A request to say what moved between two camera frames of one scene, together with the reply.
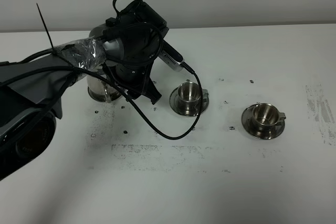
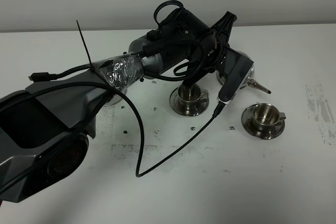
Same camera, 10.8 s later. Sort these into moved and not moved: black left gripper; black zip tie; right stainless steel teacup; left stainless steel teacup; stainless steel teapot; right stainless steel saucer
Moved: black left gripper; black zip tie; stainless steel teapot
Not moved: right stainless steel saucer; left stainless steel teacup; right stainless steel teacup
